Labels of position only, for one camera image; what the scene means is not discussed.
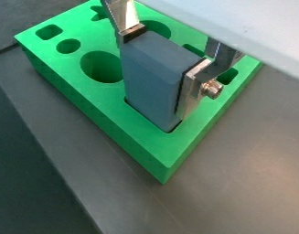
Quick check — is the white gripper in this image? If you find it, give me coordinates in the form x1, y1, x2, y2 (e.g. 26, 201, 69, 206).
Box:
136, 0, 299, 120

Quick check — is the blue rectangular block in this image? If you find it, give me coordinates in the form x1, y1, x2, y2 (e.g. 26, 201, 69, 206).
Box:
120, 31, 201, 133

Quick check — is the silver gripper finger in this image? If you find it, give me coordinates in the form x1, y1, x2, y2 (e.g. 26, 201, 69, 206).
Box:
100, 0, 146, 45

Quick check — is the green foam shape board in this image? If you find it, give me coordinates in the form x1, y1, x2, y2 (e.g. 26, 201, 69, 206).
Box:
14, 0, 261, 183

